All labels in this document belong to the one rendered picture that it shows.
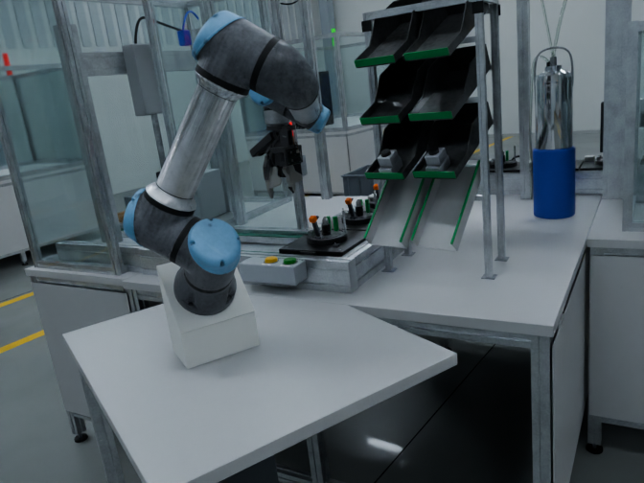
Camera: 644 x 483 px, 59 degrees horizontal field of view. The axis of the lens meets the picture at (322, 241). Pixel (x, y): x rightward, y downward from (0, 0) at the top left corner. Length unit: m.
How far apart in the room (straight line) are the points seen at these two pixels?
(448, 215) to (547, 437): 0.65
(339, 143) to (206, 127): 5.67
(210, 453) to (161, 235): 0.46
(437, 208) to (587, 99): 10.64
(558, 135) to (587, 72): 9.91
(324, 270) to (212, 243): 0.58
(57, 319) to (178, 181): 1.55
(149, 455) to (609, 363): 1.68
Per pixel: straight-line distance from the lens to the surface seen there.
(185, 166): 1.23
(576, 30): 12.30
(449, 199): 1.73
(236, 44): 1.16
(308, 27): 3.08
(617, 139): 2.68
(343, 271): 1.71
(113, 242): 2.29
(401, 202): 1.77
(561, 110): 2.36
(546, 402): 1.59
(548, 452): 1.67
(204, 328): 1.41
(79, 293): 2.51
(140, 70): 2.67
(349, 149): 6.80
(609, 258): 2.17
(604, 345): 2.30
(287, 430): 1.13
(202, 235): 1.24
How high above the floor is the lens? 1.48
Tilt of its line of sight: 16 degrees down
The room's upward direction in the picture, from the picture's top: 7 degrees counter-clockwise
